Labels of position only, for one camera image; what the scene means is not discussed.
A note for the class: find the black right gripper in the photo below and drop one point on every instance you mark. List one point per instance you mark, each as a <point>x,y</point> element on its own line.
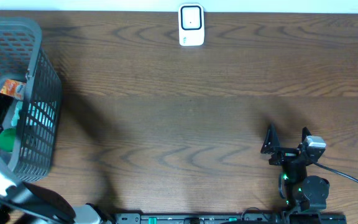
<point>284,154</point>

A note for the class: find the light teal snack packet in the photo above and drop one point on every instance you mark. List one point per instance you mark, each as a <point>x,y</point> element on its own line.
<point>39,113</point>

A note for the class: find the orange snack packet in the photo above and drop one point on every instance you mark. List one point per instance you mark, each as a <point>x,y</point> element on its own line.
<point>14,89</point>

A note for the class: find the green lid jar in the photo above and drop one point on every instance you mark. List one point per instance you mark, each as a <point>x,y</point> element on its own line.
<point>7,140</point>

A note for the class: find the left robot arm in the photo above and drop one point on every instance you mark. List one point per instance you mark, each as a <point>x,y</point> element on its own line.
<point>39,205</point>

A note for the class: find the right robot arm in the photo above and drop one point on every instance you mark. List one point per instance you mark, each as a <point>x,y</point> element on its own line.
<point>305,194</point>

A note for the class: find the white barcode scanner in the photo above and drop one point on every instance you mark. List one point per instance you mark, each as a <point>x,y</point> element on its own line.
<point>191,29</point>

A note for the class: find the grey plastic mesh basket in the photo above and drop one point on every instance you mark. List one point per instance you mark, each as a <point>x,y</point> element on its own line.
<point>22,58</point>

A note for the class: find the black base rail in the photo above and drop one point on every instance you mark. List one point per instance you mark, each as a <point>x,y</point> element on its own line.
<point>252,217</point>

